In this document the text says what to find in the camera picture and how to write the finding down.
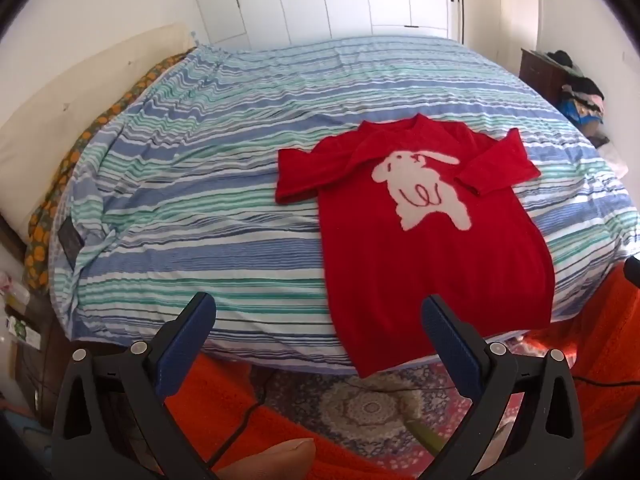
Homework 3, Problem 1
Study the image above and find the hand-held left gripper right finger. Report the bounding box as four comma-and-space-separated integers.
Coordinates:
420, 294, 587, 480

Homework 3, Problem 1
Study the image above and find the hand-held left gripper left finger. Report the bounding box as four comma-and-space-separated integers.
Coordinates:
50, 291, 218, 480

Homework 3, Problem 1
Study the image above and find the red sweater with white rabbit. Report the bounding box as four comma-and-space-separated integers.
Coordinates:
275, 113, 557, 380

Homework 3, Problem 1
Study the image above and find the pile of clothes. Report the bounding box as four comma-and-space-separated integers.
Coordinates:
545, 50, 608, 136

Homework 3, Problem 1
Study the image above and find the orange red fleece cloth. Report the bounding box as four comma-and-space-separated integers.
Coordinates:
162, 272, 640, 480

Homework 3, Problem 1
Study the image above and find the yellow green plastic piece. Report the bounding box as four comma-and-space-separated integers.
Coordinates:
402, 417, 448, 453

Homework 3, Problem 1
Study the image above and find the patterned rug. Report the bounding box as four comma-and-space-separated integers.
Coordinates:
250, 335, 531, 463

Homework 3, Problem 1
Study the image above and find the blue green striped duvet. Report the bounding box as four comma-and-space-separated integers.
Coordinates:
47, 35, 640, 376

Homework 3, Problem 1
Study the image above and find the white green packet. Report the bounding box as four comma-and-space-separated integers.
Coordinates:
6, 316, 42, 348

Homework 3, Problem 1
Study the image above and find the orange patterned bed sheet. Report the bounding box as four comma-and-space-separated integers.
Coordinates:
27, 47, 198, 292

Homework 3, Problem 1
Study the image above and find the dark wooden nightstand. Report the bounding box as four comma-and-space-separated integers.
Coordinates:
519, 48, 571, 107

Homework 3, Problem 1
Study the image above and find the cream pillow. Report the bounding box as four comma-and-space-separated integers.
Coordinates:
0, 22, 196, 247

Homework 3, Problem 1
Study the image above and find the black cable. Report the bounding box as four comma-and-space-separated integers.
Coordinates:
205, 375, 281, 466

